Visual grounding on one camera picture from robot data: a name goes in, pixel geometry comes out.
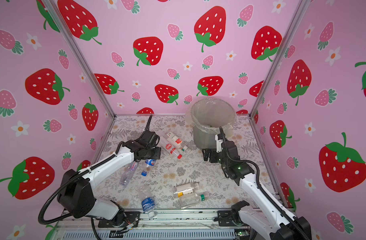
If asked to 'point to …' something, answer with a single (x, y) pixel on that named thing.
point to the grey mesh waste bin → (207, 115)
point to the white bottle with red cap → (170, 148)
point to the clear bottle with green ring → (192, 199)
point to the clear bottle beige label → (183, 190)
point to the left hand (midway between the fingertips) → (157, 152)
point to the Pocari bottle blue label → (148, 201)
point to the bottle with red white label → (175, 141)
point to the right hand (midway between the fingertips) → (208, 149)
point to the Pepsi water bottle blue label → (150, 162)
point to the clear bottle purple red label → (128, 174)
